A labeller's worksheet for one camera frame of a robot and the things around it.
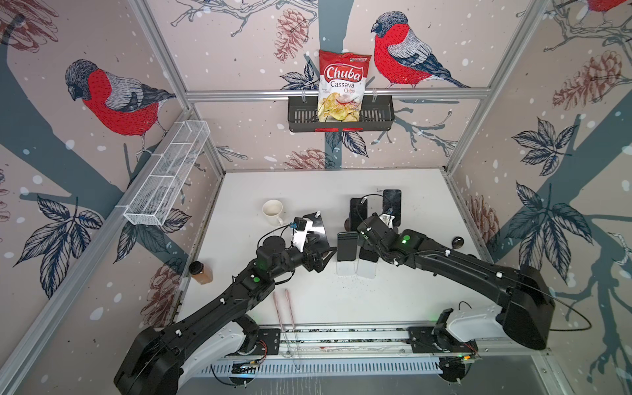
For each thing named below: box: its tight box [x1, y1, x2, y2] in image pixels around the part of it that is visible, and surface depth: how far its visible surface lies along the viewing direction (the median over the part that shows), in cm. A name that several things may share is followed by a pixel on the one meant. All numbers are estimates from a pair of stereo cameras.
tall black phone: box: [382, 189, 402, 227], surface depth 94 cm
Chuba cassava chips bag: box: [317, 49, 372, 122], surface depth 86 cm
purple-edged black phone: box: [349, 197, 368, 233], surface depth 97 cm
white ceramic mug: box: [261, 199, 284, 227], surface depth 97 cm
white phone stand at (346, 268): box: [335, 260, 357, 276], surface depth 90 cm
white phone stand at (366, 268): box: [356, 258, 378, 279], surface depth 90 cm
